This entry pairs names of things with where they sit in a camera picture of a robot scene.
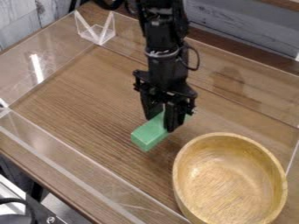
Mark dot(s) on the clear acrylic enclosure wall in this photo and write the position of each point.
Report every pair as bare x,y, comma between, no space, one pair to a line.
72,108

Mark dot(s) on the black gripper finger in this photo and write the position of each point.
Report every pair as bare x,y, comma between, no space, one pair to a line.
152,102
175,113

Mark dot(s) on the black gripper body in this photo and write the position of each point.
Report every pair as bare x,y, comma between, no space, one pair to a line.
163,82

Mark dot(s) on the green rectangular block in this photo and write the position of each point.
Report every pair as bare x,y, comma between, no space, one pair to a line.
150,133

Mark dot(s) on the brown wooden bowl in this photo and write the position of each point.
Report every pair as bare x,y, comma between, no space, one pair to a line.
228,181

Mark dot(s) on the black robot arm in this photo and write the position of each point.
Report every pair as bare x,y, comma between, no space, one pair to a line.
164,26

